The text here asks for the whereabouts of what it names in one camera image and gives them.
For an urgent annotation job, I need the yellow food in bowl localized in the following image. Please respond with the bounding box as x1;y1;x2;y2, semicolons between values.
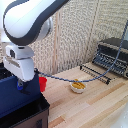
72;79;86;90

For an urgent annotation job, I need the black wire rack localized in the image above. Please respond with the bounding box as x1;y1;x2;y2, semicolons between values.
79;64;112;85

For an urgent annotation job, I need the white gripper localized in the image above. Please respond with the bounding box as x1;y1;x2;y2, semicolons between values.
2;44;36;94

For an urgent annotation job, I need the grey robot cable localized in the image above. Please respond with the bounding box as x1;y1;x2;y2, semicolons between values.
34;19;128;84

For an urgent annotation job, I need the white bowl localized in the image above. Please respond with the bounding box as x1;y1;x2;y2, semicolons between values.
69;80;87;95

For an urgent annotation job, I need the red plastic cup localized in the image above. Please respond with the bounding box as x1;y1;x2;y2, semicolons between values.
38;76;48;93

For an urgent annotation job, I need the black fabric storage box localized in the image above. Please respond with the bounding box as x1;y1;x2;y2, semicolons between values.
0;59;51;128

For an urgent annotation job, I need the black toaster oven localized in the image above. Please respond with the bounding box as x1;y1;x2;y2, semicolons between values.
92;37;128;79

